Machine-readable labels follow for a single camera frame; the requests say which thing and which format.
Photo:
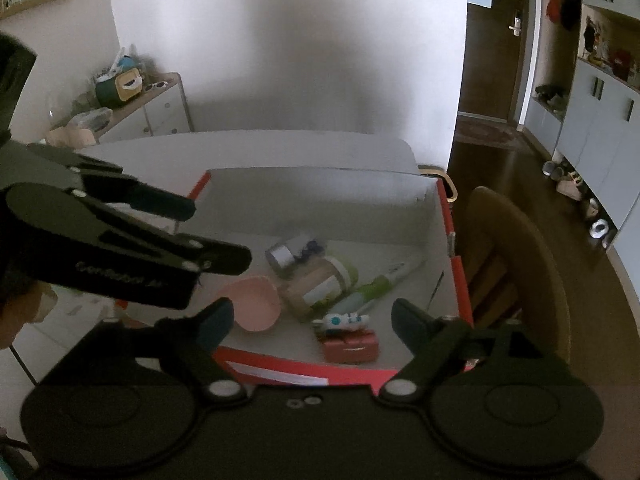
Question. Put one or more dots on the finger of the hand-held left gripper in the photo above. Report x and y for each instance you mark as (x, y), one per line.
(160, 201)
(225, 259)

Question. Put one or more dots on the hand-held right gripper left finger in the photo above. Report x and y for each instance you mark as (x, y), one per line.
(215, 319)

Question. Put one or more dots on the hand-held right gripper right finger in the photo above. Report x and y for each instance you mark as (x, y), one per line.
(406, 321)

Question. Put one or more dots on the pink heart-shaped bowl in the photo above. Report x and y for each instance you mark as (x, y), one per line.
(252, 302)

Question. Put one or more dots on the green and white electric toothbrush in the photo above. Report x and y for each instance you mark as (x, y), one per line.
(370, 291)

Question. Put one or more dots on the small silver can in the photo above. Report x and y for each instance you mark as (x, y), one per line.
(281, 259)

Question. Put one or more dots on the red and pink toy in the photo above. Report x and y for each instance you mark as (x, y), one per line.
(350, 346)

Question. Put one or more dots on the small white and blue toy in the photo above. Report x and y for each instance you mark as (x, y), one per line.
(342, 321)

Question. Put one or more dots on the brown jar with green lid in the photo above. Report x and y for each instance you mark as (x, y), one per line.
(315, 285)

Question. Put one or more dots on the red cardboard box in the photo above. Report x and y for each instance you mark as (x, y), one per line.
(325, 205)

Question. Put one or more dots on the person's left hand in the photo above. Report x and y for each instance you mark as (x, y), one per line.
(22, 310)

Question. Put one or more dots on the white sideboard cabinet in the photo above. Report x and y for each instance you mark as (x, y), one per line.
(160, 110)

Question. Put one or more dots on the beige cardboard box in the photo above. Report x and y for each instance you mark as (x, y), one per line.
(72, 136)

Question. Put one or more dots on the clear plastic bag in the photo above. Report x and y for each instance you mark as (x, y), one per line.
(90, 117)

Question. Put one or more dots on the white sunglasses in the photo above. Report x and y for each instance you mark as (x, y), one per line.
(156, 86)

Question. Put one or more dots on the green tissue box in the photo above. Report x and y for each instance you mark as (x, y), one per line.
(120, 87)

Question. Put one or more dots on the clear glass vase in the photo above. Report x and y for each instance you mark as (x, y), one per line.
(60, 112)

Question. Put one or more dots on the light wooden chair back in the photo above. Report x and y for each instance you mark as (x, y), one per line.
(447, 182)

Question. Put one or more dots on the door mat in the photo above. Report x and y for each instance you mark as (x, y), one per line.
(487, 132)

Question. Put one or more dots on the row of shoes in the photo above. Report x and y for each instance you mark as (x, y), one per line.
(575, 185)

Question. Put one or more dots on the dark brown door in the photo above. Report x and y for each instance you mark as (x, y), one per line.
(492, 60)

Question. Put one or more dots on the grey wardrobe cabinet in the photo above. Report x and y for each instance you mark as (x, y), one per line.
(600, 125)

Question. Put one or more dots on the red hanging hat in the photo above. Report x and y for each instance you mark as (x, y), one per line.
(553, 4)

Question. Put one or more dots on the black hanging bag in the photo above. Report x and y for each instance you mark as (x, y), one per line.
(570, 9)

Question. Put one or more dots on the wooden wall shelf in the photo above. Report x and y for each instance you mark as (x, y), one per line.
(45, 2)

